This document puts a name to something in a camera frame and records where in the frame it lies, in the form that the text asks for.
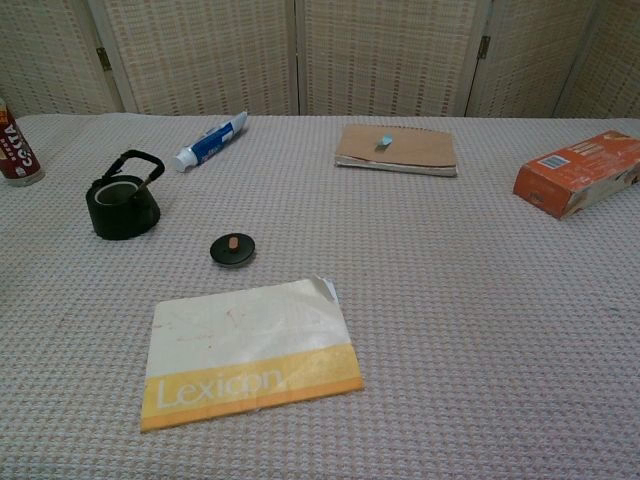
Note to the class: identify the white yellow Lexicon book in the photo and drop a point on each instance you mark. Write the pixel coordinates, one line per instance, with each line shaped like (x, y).
(250, 345)

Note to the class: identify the brown cover notebook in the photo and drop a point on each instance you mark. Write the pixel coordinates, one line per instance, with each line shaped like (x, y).
(410, 150)

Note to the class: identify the brass screen hinge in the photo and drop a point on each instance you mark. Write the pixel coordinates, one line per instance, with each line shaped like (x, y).
(103, 58)
(483, 47)

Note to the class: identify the orange cardboard box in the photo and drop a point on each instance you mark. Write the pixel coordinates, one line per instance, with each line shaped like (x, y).
(570, 175)

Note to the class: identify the woven folding screen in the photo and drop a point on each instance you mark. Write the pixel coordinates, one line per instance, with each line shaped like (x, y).
(380, 55)

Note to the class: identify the red Costa coffee bottle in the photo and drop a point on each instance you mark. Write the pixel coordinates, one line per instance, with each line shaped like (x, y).
(17, 150)

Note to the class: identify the black teapot lid wooden knob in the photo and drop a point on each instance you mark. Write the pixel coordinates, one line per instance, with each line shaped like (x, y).
(232, 252)

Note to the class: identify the small light blue eraser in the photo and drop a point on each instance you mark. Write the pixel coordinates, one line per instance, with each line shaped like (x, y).
(384, 141)

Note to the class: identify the black cast iron teapot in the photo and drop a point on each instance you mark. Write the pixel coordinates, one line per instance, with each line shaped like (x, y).
(122, 217)

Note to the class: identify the blue white toothpaste tube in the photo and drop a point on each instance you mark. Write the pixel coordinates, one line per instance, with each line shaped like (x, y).
(207, 147)

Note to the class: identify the white waffle weave tablecloth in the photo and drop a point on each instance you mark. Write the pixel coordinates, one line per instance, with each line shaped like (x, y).
(450, 300)

